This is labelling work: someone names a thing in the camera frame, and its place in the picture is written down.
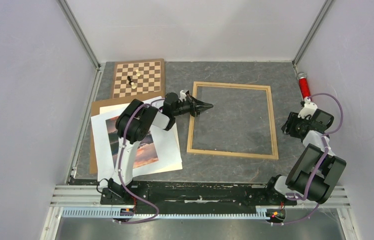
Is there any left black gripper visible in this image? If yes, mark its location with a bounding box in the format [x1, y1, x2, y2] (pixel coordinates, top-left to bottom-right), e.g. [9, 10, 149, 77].
[172, 94, 213, 118]

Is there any wooden picture frame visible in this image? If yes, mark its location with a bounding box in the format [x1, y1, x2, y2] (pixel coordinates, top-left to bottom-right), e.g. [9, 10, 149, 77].
[186, 81, 279, 160]

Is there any cream photo mat board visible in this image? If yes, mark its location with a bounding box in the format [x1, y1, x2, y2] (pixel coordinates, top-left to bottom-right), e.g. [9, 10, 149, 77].
[91, 103, 183, 180]

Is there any red glitter microphone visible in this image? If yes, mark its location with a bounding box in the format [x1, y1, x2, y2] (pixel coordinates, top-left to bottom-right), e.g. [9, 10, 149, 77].
[297, 72, 311, 99]

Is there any landscape photo print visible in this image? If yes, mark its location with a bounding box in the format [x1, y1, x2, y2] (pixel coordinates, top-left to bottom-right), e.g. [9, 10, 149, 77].
[106, 116, 159, 169]

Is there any brown frame backing board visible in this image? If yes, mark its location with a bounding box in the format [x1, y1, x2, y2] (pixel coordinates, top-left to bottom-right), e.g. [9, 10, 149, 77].
[88, 90, 166, 175]

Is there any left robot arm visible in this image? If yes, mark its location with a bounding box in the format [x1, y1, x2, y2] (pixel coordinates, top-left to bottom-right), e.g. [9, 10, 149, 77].
[92, 90, 213, 204]

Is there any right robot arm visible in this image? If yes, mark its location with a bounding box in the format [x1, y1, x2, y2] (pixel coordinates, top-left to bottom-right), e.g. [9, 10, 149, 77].
[263, 109, 347, 205]

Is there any wooden chessboard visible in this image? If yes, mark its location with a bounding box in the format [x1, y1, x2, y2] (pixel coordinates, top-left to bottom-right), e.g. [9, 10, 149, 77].
[110, 58, 166, 99]

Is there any cream chess piece upper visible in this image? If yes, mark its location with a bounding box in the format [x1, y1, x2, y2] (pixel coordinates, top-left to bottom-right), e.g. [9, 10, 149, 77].
[135, 69, 141, 77]

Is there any black chess piece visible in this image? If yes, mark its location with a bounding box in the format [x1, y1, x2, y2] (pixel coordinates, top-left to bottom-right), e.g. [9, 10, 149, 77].
[127, 76, 133, 85]

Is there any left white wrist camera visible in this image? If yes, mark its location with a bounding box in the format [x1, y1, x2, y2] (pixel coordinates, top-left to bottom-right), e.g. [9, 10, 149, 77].
[179, 89, 191, 102]

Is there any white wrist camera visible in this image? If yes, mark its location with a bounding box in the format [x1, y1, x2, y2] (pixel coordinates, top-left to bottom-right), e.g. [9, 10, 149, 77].
[179, 89, 191, 102]
[298, 96, 318, 120]

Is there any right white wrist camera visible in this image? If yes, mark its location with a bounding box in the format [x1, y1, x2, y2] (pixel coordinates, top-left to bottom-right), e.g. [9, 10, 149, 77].
[298, 96, 318, 120]

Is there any white slotted cable duct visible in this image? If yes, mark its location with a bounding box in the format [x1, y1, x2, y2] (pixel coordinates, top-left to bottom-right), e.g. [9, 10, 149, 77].
[61, 207, 281, 220]

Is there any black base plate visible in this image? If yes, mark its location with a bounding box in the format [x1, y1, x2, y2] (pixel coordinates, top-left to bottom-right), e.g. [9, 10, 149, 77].
[100, 180, 297, 215]

